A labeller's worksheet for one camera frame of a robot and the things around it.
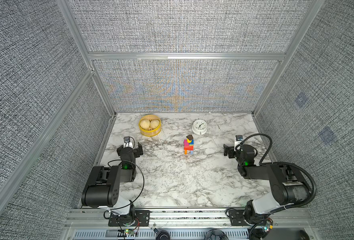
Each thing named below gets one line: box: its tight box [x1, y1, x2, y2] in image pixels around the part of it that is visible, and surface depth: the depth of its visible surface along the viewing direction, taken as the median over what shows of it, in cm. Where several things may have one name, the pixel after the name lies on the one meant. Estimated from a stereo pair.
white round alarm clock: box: [192, 119, 208, 135], surface depth 108 cm
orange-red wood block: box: [183, 145, 194, 151], surface depth 97 cm
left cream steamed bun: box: [140, 119, 150, 129], surface depth 108 cm
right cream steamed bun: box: [150, 119, 160, 129], surface depth 108 cm
